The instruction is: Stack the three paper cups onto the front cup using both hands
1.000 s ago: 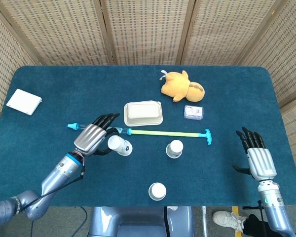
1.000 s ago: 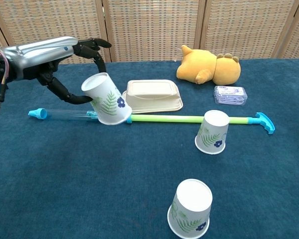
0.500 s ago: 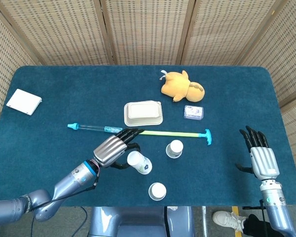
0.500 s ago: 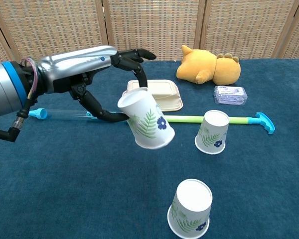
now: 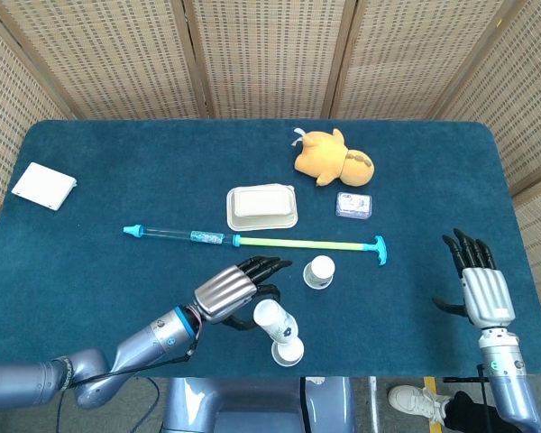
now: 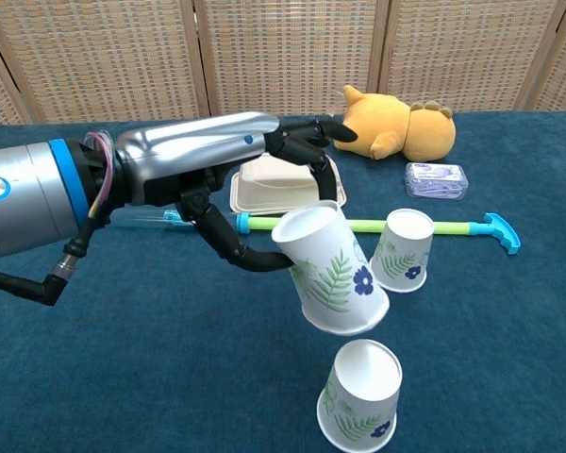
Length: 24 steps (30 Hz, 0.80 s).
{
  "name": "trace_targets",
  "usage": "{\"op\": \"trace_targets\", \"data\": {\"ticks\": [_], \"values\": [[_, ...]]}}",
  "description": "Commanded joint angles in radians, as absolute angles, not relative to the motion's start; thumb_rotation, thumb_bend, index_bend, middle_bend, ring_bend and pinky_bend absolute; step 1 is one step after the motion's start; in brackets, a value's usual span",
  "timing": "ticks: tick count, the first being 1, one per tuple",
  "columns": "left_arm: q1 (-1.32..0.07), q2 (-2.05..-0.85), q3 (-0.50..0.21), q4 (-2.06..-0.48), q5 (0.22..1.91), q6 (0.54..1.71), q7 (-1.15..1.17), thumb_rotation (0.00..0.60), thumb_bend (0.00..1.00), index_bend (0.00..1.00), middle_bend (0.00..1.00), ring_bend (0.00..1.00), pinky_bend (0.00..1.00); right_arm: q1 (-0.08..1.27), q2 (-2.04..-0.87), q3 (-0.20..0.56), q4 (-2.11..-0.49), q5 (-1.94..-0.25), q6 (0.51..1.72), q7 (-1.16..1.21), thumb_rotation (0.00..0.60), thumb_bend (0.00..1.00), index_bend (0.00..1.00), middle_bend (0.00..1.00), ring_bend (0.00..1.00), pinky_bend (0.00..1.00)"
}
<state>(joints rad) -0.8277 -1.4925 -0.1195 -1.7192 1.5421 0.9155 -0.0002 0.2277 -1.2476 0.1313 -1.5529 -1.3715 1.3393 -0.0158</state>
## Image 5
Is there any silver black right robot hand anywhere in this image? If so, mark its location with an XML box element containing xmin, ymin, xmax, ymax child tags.
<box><xmin>432</xmin><ymin>228</ymin><xmax>518</xmax><ymax>329</ymax></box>

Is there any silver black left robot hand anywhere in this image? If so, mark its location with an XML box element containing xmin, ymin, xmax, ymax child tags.
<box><xmin>192</xmin><ymin>255</ymin><xmax>294</xmax><ymax>333</ymax></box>

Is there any white paper cup green print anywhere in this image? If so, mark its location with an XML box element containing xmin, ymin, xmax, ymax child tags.
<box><xmin>253</xmin><ymin>299</ymin><xmax>298</xmax><ymax>348</ymax></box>

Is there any blue green water syringe toy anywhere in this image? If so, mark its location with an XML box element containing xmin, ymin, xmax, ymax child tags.
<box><xmin>122</xmin><ymin>224</ymin><xmax>389</xmax><ymax>267</ymax></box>

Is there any beige pulp lunch box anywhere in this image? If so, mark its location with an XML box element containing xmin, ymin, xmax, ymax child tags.
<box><xmin>225</xmin><ymin>182</ymin><xmax>298</xmax><ymax>231</ymax></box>

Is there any blue-grey robot torso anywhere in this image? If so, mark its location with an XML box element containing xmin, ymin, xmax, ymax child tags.
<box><xmin>160</xmin><ymin>376</ymin><xmax>357</xmax><ymax>433</ymax></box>

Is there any black trouser leg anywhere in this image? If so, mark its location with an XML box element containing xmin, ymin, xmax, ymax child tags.
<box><xmin>444</xmin><ymin>390</ymin><xmax>501</xmax><ymax>433</ymax></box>

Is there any white sneaker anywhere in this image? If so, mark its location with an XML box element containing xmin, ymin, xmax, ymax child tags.
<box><xmin>387</xmin><ymin>383</ymin><xmax>454</xmax><ymax>425</ymax></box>

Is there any grey metal stand leg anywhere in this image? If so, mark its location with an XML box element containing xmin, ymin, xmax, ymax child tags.
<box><xmin>367</xmin><ymin>376</ymin><xmax>380</xmax><ymax>433</ymax></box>

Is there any small blue-white packet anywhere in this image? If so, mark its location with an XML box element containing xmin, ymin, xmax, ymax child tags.
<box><xmin>335</xmin><ymin>191</ymin><xmax>373</xmax><ymax>221</ymax></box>

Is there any yellow plush toy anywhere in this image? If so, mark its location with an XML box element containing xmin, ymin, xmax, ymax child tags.
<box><xmin>291</xmin><ymin>127</ymin><xmax>376</xmax><ymax>189</ymax></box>

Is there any blue carpet table cover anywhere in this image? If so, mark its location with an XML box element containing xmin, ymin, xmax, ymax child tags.
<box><xmin>0</xmin><ymin>119</ymin><xmax>541</xmax><ymax>379</ymax></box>

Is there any white square flat box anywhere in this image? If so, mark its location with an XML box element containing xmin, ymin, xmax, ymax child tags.
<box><xmin>11</xmin><ymin>161</ymin><xmax>78</xmax><ymax>211</ymax></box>

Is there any woven bamboo folding screen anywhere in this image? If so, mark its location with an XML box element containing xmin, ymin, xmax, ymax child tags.
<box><xmin>0</xmin><ymin>0</ymin><xmax>541</xmax><ymax>317</ymax></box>

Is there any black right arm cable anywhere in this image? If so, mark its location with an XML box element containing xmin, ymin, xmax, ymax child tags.
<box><xmin>476</xmin><ymin>363</ymin><xmax>488</xmax><ymax>407</ymax></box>

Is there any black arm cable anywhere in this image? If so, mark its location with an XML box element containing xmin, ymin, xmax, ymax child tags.
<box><xmin>62</xmin><ymin>331</ymin><xmax>202</xmax><ymax>392</ymax></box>
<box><xmin>476</xmin><ymin>363</ymin><xmax>488</xmax><ymax>407</ymax></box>

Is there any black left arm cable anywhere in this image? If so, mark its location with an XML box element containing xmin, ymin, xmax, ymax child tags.
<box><xmin>62</xmin><ymin>331</ymin><xmax>202</xmax><ymax>392</ymax></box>

